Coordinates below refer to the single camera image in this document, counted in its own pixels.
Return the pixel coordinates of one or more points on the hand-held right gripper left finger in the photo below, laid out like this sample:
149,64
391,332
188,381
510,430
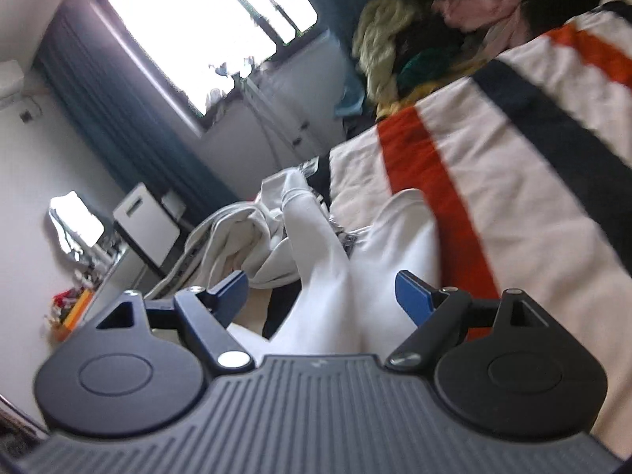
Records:
231,297

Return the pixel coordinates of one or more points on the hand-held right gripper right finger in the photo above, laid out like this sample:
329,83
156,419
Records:
412,297

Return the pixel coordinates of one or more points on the white pants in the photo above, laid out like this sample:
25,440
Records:
340,256

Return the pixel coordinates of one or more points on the cluttered desk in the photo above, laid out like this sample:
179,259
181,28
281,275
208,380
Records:
94,281

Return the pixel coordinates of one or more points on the striped blanket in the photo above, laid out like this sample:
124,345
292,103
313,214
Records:
518,197

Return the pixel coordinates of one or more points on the wavy-edged mirror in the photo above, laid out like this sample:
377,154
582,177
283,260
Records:
74,222

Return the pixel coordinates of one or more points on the metal crutches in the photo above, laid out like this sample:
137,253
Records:
256,103

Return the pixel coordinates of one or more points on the teal curtain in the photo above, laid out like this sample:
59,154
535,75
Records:
128,128
340,24

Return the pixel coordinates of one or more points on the white low cabinet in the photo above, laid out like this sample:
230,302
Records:
311,94

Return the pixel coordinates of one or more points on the dark green cloth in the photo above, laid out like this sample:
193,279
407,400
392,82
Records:
424,69

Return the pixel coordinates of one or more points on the yellow-green fleece blanket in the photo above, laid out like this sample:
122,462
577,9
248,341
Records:
377,39

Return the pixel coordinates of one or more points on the window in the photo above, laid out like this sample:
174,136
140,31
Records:
197,34

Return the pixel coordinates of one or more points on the white air conditioner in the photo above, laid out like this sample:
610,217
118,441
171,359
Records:
10,79

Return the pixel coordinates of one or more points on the black sofa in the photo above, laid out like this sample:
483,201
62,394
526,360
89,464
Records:
543,10

